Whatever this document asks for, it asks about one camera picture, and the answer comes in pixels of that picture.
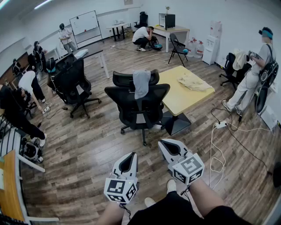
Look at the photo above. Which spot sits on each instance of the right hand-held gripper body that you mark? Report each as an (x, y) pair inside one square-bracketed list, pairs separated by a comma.
[(188, 169)]

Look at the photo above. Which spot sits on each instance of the small plant vase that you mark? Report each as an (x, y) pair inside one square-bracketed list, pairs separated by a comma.
[(167, 9)]

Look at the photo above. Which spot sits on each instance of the wooden desk with white frame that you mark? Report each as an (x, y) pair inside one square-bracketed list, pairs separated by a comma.
[(8, 186)]

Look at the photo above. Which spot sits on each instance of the rolling whiteboard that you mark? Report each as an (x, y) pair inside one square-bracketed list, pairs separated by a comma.
[(84, 22)]

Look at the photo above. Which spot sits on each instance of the dark desk with white legs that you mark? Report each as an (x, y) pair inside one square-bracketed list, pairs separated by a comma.
[(94, 52)]

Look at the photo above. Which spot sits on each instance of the white power strip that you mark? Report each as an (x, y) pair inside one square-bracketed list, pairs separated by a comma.
[(221, 124), (46, 109)]

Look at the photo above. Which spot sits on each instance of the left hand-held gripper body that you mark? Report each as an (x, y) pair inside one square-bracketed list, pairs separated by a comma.
[(119, 189)]

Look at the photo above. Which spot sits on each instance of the person's white shoe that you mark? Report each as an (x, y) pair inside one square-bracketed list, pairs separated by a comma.
[(171, 185), (149, 201)]

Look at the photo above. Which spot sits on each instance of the person's black shorts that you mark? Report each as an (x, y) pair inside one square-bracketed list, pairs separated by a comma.
[(166, 211)]

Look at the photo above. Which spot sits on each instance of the black bag with teal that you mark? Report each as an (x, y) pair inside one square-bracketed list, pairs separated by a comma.
[(156, 44)]

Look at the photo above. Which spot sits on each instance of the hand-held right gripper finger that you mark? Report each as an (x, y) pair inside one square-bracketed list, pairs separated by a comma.
[(181, 147), (163, 151)]

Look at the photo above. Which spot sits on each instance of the black folding chair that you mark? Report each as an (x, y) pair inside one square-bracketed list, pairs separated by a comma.
[(179, 51)]

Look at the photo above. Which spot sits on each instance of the teal round item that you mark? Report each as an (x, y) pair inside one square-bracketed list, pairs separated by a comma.
[(185, 51)]

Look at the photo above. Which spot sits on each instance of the black office chair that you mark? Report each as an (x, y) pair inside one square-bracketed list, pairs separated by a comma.
[(142, 19), (230, 66), (74, 74)]

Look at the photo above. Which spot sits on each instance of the long white box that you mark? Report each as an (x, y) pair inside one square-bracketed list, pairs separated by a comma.
[(80, 53)]

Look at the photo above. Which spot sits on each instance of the black cabinet with white frame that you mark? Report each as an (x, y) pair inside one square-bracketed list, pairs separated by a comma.
[(170, 20)]

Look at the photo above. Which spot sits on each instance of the white water dispenser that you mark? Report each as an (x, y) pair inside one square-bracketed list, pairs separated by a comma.
[(210, 50)]

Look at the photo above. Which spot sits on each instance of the covered water jug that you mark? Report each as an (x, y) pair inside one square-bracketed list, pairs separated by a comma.
[(216, 29)]

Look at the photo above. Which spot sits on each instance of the yellow square table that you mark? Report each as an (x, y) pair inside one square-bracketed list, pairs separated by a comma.
[(182, 99)]

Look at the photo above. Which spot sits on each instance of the white desk with black legs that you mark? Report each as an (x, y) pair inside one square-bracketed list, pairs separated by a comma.
[(117, 25)]

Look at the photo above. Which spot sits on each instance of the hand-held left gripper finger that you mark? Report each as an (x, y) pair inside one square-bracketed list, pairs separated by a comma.
[(134, 167), (117, 165)]

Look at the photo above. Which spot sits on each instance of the ceiling light strip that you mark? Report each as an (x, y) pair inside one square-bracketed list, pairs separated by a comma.
[(4, 4), (42, 4)]

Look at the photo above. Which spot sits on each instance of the black metal railing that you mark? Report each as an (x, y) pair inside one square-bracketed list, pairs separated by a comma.
[(7, 136)]

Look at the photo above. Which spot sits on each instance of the crumpled cream garment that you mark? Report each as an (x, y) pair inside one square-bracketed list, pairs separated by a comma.
[(193, 82)]

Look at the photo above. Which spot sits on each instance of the clear water bottle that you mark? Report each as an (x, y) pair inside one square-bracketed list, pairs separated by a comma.
[(199, 50), (194, 40), (190, 49)]

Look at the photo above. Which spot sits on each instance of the white wheeled robot device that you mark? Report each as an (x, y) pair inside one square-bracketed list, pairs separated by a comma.
[(31, 151)]

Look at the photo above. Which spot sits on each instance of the white flat box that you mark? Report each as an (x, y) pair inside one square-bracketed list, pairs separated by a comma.
[(270, 117)]

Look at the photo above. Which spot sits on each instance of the white table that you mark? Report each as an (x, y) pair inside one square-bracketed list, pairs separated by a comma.
[(175, 29)]

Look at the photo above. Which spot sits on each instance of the grey clothes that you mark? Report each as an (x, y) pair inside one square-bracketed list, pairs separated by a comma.
[(141, 83)]

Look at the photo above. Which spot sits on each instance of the person's left forearm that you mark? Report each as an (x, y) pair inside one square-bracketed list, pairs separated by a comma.
[(109, 213)]

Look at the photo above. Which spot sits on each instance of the black round object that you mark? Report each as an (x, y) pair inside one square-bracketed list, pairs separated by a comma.
[(277, 174)]

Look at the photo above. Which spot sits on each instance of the black mesh chair with headrest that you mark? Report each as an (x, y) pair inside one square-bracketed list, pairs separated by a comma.
[(140, 105)]

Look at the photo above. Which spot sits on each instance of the wall poster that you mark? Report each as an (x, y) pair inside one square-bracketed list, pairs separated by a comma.
[(130, 2)]

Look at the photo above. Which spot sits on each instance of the person's right forearm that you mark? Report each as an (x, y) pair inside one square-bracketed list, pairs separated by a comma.
[(204, 197)]

